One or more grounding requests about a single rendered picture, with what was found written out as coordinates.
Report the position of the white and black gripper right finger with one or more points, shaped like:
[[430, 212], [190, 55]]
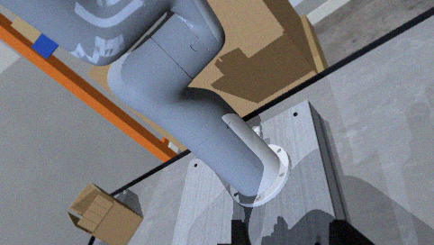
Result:
[[343, 233]]

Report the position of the brown cardboard box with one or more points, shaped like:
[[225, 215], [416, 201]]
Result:
[[108, 220]]

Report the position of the black table edge trim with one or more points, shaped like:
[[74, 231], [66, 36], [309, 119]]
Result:
[[303, 85]]

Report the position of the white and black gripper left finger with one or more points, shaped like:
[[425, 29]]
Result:
[[239, 234]]

